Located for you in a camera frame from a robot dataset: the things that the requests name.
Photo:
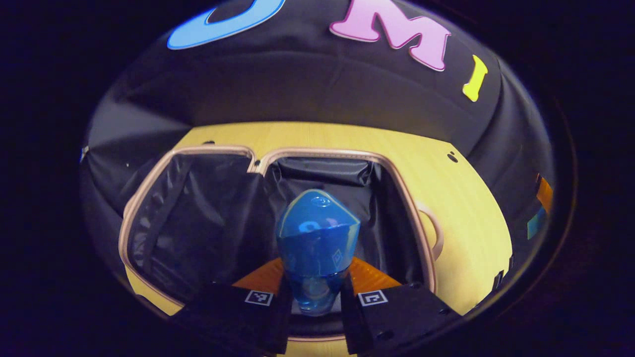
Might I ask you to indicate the blue skincare bottle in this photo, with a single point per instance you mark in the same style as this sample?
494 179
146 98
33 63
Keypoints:
317 243

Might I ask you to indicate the pink suitcase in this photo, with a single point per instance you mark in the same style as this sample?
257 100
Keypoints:
208 218

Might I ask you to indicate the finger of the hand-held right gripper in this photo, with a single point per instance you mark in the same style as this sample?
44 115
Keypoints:
544 193

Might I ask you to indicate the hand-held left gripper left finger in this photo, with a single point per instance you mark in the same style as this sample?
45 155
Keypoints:
233 312

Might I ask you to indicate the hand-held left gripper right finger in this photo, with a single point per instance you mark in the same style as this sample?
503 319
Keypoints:
397 312

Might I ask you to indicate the black backdrop cloth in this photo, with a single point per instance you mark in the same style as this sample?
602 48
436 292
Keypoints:
322 89

